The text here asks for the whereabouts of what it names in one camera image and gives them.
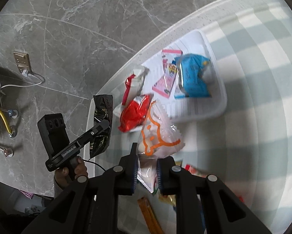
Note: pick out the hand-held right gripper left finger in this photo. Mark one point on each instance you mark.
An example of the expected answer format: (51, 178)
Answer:
(134, 173)

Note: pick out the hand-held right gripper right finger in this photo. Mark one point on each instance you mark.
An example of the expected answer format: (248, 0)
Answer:
(159, 175)

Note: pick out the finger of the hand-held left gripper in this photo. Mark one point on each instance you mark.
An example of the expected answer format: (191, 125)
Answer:
(94, 132)

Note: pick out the black snack packet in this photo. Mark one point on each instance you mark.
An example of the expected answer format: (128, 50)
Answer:
(102, 109)

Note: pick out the orange snack bar packet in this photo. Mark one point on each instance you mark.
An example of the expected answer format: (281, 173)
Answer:
(148, 214)

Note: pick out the clear bread packet orange print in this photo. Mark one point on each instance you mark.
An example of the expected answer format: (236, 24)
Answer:
(160, 131)

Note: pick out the white red-striped snack packet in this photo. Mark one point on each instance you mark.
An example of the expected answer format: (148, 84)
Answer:
(138, 78)

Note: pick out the white plastic tray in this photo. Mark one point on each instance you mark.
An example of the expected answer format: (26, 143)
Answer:
(197, 112)

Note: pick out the pink cartoon snack packet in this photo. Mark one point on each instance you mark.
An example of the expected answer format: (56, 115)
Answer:
(165, 82)

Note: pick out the light blue snack packet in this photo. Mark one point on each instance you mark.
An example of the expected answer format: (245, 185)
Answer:
(192, 80)

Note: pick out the person's left hand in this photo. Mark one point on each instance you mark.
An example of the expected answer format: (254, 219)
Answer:
(81, 169)

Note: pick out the angle valve blue mark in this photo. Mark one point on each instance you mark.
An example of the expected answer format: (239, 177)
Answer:
(12, 113)

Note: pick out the angle valve red mark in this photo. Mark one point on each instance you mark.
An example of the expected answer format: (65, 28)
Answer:
(7, 152)

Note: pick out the gold wall socket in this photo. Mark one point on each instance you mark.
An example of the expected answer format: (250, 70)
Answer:
(21, 59)

